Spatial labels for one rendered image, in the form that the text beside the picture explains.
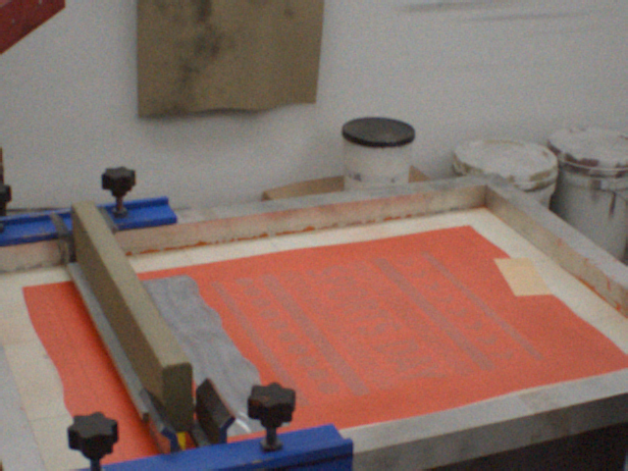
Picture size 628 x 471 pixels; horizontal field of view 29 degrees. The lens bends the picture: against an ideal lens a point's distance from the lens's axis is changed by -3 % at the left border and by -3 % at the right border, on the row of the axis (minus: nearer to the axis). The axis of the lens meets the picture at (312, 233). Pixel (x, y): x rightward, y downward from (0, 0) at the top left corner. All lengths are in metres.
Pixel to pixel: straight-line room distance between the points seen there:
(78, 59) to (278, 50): 0.55
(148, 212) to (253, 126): 1.96
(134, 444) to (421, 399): 0.30
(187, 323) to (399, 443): 0.35
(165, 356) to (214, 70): 2.29
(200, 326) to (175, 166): 2.12
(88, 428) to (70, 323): 0.40
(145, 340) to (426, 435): 0.28
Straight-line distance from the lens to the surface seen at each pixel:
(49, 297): 1.49
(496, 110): 3.86
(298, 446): 1.12
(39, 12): 2.46
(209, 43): 3.36
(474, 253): 1.62
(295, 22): 3.44
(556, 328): 1.46
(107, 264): 1.32
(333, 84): 3.59
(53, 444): 1.22
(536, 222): 1.65
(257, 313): 1.44
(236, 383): 1.29
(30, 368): 1.35
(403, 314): 1.45
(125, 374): 1.25
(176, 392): 1.15
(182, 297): 1.47
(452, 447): 1.19
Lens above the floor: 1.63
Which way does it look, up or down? 24 degrees down
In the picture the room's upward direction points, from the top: 2 degrees clockwise
